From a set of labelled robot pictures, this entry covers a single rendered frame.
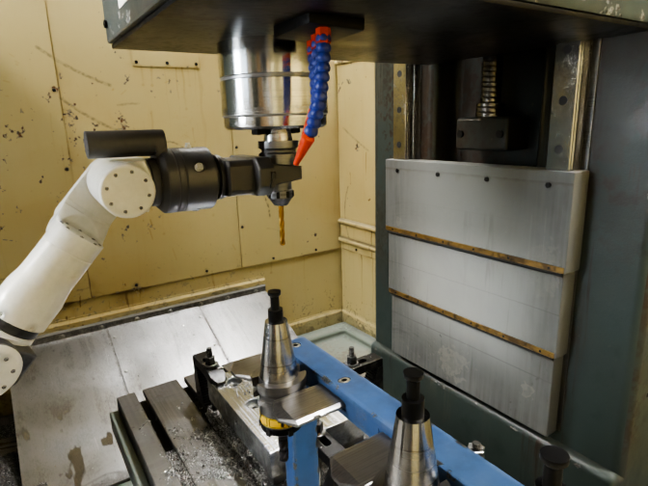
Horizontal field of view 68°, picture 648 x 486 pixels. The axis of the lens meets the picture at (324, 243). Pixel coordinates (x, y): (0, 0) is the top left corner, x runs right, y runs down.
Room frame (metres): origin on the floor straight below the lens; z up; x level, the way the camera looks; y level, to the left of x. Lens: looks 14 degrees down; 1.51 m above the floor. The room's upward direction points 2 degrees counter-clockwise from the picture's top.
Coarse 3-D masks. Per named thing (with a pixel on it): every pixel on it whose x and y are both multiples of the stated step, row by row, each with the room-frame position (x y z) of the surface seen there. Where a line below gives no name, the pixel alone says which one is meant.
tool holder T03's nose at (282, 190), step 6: (276, 186) 0.73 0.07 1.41; (282, 186) 0.74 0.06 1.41; (288, 186) 0.74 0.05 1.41; (276, 192) 0.73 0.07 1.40; (282, 192) 0.73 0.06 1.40; (288, 192) 0.74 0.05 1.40; (270, 198) 0.74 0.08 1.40; (276, 198) 0.73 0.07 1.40; (282, 198) 0.73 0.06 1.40; (288, 198) 0.74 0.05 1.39; (276, 204) 0.74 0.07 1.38; (282, 204) 0.74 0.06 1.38
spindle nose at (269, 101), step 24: (240, 48) 0.68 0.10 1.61; (264, 48) 0.67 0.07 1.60; (288, 48) 0.68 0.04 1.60; (240, 72) 0.68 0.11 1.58; (264, 72) 0.67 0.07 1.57; (288, 72) 0.68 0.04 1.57; (240, 96) 0.68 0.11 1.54; (264, 96) 0.67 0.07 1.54; (288, 96) 0.68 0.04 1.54; (240, 120) 0.69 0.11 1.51; (264, 120) 0.68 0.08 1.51; (288, 120) 0.68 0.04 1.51
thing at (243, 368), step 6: (258, 354) 0.57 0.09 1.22; (240, 360) 0.55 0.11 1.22; (246, 360) 0.55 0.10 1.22; (252, 360) 0.55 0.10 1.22; (258, 360) 0.55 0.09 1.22; (234, 366) 0.54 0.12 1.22; (240, 366) 0.54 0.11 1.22; (246, 366) 0.54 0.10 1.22; (252, 366) 0.54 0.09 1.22; (258, 366) 0.54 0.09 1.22; (234, 372) 0.53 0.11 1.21; (240, 372) 0.52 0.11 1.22; (246, 372) 0.52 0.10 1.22; (252, 372) 0.52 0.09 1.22; (240, 378) 0.52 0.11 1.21; (246, 378) 0.51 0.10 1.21
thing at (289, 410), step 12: (288, 396) 0.47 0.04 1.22; (300, 396) 0.47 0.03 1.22; (312, 396) 0.47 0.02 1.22; (324, 396) 0.46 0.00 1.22; (336, 396) 0.46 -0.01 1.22; (276, 408) 0.45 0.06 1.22; (288, 408) 0.44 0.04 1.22; (300, 408) 0.44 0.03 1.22; (312, 408) 0.44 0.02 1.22; (324, 408) 0.44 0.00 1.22; (336, 408) 0.45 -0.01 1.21; (288, 420) 0.43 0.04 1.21; (300, 420) 0.42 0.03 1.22; (312, 420) 0.43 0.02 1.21
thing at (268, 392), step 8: (256, 368) 0.51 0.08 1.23; (256, 376) 0.50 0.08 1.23; (304, 376) 0.49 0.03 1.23; (256, 384) 0.50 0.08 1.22; (264, 384) 0.48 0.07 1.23; (272, 384) 0.48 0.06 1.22; (280, 384) 0.48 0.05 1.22; (288, 384) 0.48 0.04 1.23; (296, 384) 0.48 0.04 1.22; (304, 384) 0.49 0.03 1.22; (256, 392) 0.50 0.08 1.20; (264, 392) 0.47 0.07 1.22; (272, 392) 0.47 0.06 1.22; (280, 392) 0.47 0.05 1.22; (288, 392) 0.47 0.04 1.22; (264, 400) 0.47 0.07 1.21; (272, 400) 0.47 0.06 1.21; (272, 408) 0.47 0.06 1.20
